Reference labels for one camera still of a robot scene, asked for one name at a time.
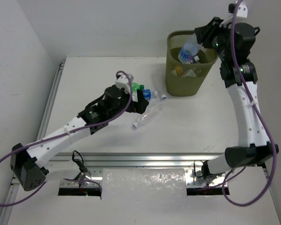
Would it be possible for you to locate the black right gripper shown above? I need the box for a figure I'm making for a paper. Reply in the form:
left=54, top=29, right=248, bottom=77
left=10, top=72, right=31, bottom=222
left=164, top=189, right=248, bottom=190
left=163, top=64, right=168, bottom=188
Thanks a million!
left=197, top=16, right=234, bottom=60

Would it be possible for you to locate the clear unlabelled bottle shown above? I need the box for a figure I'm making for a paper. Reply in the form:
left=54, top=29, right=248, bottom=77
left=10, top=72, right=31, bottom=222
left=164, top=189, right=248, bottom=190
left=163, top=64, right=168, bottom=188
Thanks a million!
left=132, top=100, right=163, bottom=129

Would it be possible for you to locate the blue cap water bottle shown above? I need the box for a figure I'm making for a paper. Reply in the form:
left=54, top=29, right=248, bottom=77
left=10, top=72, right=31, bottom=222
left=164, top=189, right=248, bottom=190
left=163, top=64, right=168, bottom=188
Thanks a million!
left=178, top=34, right=202, bottom=64

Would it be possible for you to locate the clear bottle yellow-orange cap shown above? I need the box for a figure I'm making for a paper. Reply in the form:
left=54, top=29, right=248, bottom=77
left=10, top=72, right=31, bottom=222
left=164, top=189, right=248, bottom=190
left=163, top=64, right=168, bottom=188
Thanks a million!
left=173, top=66, right=185, bottom=77

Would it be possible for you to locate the clear bottle dark blue label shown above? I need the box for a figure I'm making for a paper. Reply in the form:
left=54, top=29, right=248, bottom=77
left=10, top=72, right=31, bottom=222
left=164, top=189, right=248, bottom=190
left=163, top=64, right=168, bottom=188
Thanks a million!
left=190, top=55, right=200, bottom=64

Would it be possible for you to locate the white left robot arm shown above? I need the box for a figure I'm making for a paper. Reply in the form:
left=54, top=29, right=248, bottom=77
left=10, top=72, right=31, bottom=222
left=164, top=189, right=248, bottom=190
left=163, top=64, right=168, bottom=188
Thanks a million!
left=10, top=85, right=149, bottom=191

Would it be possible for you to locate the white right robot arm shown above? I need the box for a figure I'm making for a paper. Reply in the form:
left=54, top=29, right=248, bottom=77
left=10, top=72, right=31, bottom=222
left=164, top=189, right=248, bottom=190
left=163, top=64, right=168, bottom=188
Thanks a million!
left=194, top=17, right=273, bottom=179

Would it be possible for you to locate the clear bottle near bin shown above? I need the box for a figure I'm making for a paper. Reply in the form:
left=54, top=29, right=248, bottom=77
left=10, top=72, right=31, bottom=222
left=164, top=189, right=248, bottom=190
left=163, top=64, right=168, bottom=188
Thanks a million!
left=157, top=88, right=167, bottom=101

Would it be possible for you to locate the green plastic bottle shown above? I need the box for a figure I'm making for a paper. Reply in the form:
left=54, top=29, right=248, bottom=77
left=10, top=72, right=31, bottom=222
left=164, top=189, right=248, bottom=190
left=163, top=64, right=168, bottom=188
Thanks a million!
left=132, top=82, right=144, bottom=92

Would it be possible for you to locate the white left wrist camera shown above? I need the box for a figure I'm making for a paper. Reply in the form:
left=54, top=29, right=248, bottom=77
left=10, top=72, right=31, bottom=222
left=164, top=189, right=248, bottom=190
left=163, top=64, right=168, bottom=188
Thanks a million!
left=115, top=74, right=131, bottom=94

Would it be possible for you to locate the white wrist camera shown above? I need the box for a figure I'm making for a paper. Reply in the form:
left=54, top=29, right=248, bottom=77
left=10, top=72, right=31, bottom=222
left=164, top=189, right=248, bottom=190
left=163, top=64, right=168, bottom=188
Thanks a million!
left=220, top=0, right=248, bottom=27
left=115, top=74, right=131, bottom=94

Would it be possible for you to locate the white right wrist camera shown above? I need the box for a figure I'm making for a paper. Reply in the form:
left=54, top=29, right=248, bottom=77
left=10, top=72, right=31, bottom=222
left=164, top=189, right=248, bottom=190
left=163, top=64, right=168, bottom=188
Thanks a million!
left=220, top=0, right=248, bottom=27

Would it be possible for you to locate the aluminium frame rail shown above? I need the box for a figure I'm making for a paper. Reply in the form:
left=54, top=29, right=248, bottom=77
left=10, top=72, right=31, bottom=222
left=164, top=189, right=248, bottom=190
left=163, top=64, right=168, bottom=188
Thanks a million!
left=13, top=60, right=271, bottom=188

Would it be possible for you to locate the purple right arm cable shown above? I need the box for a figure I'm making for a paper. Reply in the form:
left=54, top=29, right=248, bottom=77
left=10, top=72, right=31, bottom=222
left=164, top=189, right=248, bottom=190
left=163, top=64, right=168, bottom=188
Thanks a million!
left=222, top=0, right=278, bottom=207

